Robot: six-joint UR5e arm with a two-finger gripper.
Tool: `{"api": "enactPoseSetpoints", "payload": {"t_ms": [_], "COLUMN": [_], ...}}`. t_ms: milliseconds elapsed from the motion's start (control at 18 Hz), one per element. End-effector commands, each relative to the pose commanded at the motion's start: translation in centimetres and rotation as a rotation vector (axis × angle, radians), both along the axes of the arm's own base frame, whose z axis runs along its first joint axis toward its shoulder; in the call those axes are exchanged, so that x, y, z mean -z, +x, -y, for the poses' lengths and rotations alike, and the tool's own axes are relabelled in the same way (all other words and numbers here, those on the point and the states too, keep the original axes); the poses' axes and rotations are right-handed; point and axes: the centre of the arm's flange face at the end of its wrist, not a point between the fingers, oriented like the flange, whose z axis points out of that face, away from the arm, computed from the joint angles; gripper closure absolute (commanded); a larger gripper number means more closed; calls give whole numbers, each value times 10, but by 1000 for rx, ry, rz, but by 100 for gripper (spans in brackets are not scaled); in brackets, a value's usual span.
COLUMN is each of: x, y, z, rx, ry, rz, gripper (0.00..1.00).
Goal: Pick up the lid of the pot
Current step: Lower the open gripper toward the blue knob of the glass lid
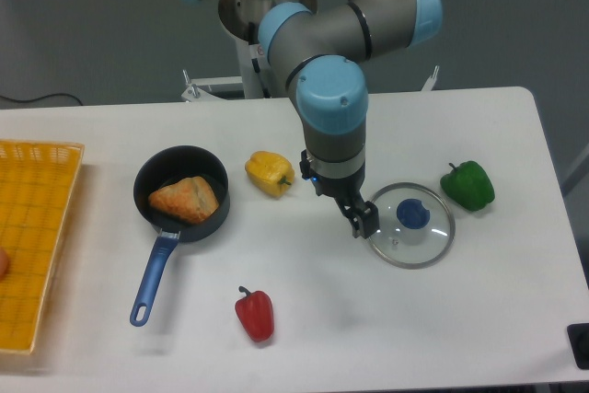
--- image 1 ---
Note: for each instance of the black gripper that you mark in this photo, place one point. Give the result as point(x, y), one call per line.
point(342, 181)

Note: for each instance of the glass pot lid blue knob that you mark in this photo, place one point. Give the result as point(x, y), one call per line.
point(416, 226)

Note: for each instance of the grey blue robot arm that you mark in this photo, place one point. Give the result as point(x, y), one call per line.
point(315, 59)

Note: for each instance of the yellow bell pepper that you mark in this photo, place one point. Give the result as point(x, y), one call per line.
point(270, 172)

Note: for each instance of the green bell pepper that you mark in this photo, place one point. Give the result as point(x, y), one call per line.
point(468, 185)

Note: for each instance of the red bell pepper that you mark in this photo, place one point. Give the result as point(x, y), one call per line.
point(255, 313)

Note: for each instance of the golden pastry bread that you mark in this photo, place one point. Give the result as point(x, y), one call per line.
point(191, 200)

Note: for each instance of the black device at table edge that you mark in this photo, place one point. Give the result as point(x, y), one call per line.
point(578, 335)

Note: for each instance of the yellow woven basket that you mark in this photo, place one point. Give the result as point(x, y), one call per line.
point(37, 183)

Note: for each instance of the black saucepan blue handle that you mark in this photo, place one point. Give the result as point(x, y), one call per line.
point(165, 168)

